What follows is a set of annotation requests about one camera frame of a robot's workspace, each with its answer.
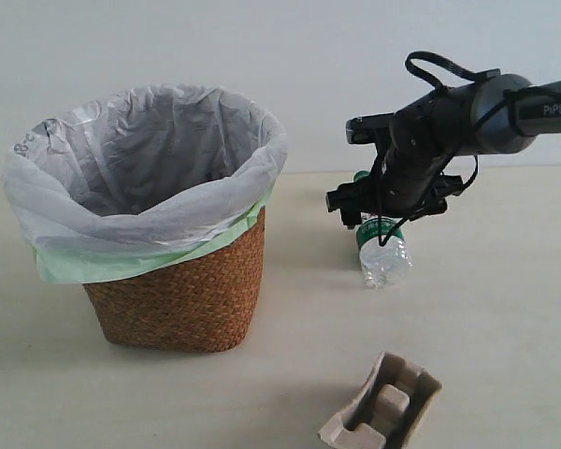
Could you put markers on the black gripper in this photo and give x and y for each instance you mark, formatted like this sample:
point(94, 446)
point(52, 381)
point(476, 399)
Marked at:
point(406, 168)

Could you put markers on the green label water bottle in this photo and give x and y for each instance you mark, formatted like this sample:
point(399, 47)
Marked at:
point(382, 265)

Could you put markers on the grey pulp cardboard tray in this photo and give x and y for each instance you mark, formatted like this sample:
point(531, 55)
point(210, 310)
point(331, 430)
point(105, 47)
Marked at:
point(387, 409)

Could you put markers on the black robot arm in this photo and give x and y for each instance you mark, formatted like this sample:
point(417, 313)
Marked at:
point(500, 115)

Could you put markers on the woven brown wicker basket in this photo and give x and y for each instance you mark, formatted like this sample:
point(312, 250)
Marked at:
point(203, 305)

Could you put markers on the translucent white bin liner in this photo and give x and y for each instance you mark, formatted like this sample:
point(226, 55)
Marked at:
point(152, 169)

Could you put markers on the light green plastic bag liner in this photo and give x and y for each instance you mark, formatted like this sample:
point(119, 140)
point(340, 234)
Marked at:
point(81, 267)

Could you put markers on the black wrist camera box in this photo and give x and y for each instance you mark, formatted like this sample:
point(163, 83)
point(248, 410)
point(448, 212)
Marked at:
point(363, 130)

